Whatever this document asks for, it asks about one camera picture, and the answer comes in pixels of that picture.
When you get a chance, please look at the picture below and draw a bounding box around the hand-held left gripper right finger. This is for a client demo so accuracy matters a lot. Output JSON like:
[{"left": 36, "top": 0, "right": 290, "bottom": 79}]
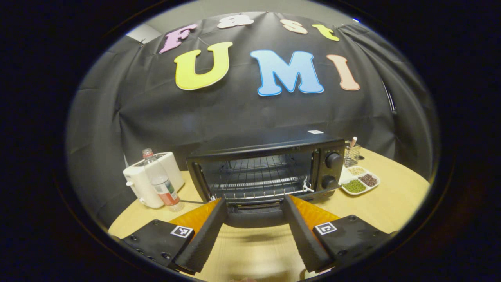
[{"left": 283, "top": 195, "right": 392, "bottom": 274}]

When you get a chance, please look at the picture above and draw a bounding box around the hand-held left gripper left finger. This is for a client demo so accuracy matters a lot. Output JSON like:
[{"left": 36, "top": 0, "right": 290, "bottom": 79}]
[{"left": 112, "top": 198, "right": 228, "bottom": 275}]

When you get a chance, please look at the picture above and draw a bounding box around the black electric oven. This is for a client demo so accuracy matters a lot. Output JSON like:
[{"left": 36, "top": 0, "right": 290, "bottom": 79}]
[{"left": 186, "top": 127, "right": 346, "bottom": 228}]

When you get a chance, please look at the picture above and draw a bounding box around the clear plastic water bottle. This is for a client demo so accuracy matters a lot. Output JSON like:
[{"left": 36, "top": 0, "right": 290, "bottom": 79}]
[{"left": 142, "top": 148, "right": 184, "bottom": 212}]

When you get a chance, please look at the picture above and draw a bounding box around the white divided bean tray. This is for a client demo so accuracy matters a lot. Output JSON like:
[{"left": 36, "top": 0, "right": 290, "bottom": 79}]
[{"left": 339, "top": 165, "right": 380, "bottom": 195}]

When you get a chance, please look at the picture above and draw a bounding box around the white plastic appliance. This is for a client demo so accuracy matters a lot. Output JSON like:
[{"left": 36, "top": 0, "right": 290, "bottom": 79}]
[{"left": 123, "top": 152, "right": 185, "bottom": 209}]

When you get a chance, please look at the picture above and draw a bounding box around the black backdrop cloth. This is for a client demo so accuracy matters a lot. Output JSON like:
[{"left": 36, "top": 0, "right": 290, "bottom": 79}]
[{"left": 67, "top": 12, "right": 439, "bottom": 228}]

